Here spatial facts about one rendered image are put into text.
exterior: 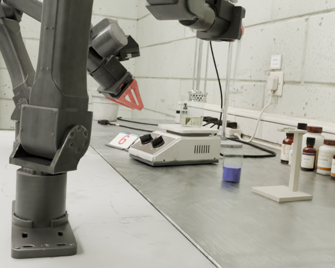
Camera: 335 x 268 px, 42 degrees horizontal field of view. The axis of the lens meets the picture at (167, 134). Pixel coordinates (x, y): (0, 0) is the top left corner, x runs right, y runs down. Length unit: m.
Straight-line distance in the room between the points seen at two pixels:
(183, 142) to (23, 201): 0.57
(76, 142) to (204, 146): 0.58
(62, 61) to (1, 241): 0.22
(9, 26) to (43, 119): 0.67
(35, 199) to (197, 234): 0.21
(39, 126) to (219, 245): 0.27
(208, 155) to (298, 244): 0.54
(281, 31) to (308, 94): 0.29
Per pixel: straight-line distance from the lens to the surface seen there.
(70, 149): 0.55
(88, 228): 0.60
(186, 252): 0.53
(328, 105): 1.42
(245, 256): 0.54
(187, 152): 1.07
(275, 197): 0.82
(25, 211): 0.57
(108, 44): 1.00
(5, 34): 1.20
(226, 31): 0.92
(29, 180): 0.56
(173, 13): 0.78
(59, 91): 0.55
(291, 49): 1.60
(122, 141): 1.30
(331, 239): 0.65
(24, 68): 1.16
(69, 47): 0.56
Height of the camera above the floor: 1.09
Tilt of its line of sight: 6 degrees down
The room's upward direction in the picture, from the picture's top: 4 degrees clockwise
